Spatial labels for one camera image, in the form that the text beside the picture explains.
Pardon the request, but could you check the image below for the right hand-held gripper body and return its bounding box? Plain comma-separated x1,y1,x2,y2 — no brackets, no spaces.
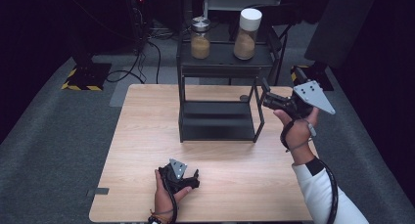
273,79,337,120

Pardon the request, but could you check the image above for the person's right hand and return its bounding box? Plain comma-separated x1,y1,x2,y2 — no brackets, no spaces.
272,107,320,166

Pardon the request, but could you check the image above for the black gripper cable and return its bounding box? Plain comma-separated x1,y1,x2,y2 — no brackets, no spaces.
161,176,179,224
317,158,340,224

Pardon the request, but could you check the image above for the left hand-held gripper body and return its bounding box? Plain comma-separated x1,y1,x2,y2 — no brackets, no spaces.
158,157,195,196

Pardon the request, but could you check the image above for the black metal shelf rack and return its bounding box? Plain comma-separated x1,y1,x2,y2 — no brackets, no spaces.
175,37,282,144

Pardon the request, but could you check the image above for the white metal stand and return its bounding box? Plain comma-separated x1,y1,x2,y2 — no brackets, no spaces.
201,0,285,42

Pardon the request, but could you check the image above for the glass jar with white lid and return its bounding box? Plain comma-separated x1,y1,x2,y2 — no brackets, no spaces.
232,7,263,62

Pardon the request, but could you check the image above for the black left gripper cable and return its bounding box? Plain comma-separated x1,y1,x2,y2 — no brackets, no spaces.
161,176,179,224

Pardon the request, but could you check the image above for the grey wrist strap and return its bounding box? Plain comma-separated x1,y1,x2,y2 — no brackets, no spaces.
279,118,318,154

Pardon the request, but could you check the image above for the striped black stand base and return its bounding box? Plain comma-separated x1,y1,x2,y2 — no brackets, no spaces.
61,62,113,92
290,65,335,92

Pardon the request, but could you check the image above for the person's left hand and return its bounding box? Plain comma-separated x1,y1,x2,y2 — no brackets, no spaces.
154,169,193,216

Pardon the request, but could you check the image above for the grey panel on stand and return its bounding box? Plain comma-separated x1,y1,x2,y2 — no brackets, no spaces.
303,0,382,68

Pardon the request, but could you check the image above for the black floor cable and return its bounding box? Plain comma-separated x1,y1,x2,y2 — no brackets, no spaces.
106,40,162,85

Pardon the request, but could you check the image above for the glass jar with silver lid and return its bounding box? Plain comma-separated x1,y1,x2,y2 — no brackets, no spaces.
190,16,212,61

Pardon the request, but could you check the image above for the grey tape strip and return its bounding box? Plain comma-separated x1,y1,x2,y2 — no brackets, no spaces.
85,187,111,198

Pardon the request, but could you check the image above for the dark equipment rack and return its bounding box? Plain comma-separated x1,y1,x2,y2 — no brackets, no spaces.
122,0,155,56

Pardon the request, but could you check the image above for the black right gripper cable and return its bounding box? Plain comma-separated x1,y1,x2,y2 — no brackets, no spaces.
317,158,340,224

